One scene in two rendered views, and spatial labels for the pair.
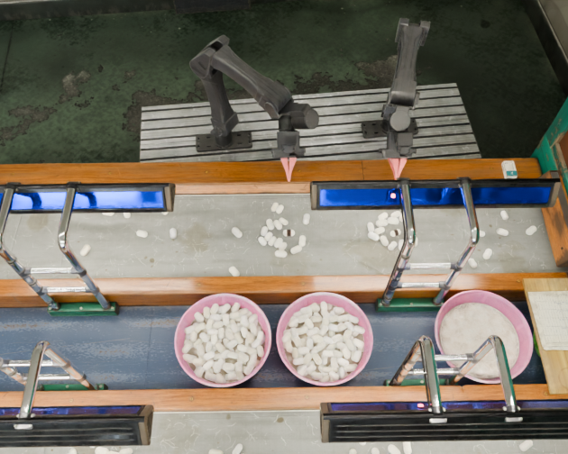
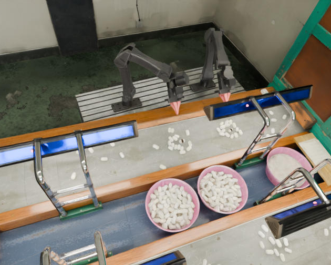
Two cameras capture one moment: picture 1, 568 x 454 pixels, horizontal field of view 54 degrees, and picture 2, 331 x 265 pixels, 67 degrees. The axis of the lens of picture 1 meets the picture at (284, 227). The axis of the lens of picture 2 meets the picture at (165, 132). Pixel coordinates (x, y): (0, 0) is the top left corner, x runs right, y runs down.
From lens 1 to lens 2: 0.59 m
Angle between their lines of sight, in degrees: 16
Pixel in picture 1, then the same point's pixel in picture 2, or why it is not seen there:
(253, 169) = (152, 113)
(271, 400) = (211, 228)
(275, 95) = (166, 69)
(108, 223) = not seen: hidden behind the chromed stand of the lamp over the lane
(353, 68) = not seen: hidden behind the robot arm
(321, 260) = (202, 151)
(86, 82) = (20, 95)
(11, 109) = not seen: outside the picture
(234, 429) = (197, 252)
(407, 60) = (220, 46)
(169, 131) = (95, 104)
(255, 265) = (171, 161)
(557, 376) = (328, 177)
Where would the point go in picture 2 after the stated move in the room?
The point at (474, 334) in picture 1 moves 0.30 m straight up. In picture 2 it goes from (283, 168) to (314, 139)
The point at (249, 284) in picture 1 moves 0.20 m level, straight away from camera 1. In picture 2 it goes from (174, 171) to (157, 142)
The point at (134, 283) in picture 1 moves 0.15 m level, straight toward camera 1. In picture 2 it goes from (111, 186) to (133, 206)
